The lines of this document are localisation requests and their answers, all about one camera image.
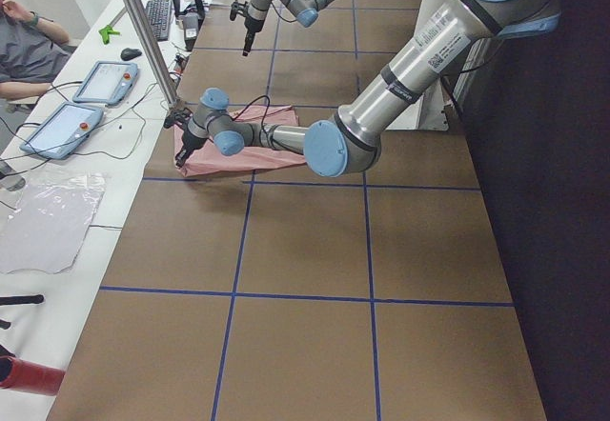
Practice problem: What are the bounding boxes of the pink Snoopy t-shirt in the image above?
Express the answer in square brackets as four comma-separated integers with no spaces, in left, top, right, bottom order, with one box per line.
[173,103,309,179]

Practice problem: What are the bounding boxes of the red cylinder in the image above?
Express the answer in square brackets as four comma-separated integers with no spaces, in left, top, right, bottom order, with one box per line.
[1,355,65,396]

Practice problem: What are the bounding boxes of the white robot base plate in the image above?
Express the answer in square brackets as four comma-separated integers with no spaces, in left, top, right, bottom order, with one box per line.
[387,80,449,131]

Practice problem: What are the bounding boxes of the teach pendant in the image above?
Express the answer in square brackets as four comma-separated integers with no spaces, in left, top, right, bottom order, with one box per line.
[72,61,139,106]
[20,102,104,160]

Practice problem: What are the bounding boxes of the far teach pendant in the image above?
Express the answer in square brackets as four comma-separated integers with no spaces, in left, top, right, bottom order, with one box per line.
[72,61,139,106]

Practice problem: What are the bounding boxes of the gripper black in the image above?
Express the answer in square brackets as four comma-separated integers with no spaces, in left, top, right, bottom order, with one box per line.
[242,16,261,56]
[174,130,205,169]

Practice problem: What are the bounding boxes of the clear plastic bag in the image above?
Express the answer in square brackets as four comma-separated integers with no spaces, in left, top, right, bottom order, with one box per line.
[1,169,107,274]

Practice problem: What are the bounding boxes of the black keyboard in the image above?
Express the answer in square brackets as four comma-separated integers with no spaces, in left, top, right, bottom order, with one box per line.
[145,0,173,41]

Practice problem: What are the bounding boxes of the aluminium frame post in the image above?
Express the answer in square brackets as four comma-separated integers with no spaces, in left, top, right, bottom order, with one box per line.
[123,0,179,110]

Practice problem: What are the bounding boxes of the seated person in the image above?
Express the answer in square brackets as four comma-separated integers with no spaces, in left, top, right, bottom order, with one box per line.
[1,0,71,101]

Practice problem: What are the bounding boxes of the black computer mouse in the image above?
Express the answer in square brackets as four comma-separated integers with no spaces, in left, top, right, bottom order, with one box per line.
[120,48,142,62]

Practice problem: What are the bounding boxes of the green plastic tool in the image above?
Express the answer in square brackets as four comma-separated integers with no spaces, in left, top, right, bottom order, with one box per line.
[98,25,120,45]

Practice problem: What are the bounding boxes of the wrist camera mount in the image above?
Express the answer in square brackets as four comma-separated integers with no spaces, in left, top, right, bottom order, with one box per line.
[163,109,192,130]
[230,0,249,21]

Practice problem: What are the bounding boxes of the near teach pendant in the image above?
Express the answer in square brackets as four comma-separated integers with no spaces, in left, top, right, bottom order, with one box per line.
[20,102,104,160]

